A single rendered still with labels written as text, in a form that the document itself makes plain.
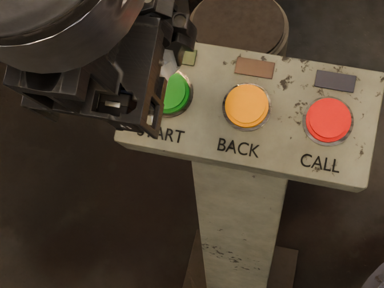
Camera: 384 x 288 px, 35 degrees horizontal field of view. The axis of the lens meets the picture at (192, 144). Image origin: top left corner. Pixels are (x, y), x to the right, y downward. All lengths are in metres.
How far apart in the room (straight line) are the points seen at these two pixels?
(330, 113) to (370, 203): 0.66
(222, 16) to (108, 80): 0.43
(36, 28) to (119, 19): 0.04
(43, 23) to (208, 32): 0.51
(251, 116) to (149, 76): 0.23
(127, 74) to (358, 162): 0.29
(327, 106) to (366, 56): 0.82
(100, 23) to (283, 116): 0.34
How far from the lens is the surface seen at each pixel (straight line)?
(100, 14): 0.25
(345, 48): 1.39
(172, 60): 0.43
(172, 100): 0.57
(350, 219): 1.19
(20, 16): 0.22
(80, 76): 0.29
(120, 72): 0.35
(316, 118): 0.56
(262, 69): 0.58
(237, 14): 0.75
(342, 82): 0.58
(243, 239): 0.80
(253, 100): 0.57
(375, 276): 0.72
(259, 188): 0.65
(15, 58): 0.26
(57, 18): 0.23
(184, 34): 0.39
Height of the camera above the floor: 1.09
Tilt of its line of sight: 62 degrees down
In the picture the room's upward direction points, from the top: 6 degrees counter-clockwise
